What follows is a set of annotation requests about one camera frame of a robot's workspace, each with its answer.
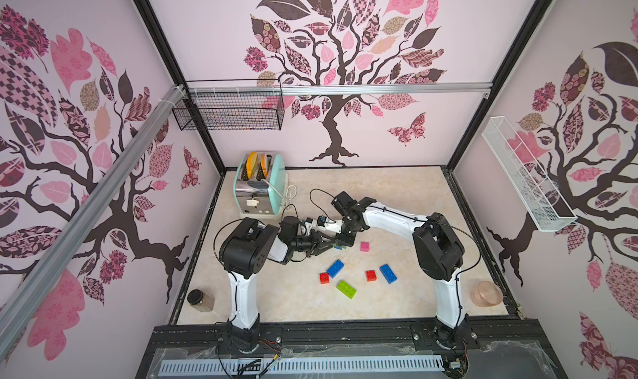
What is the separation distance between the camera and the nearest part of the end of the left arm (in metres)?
0.86

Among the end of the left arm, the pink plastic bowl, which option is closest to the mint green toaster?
the end of the left arm

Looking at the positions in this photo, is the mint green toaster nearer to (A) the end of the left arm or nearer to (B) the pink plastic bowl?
(A) the end of the left arm
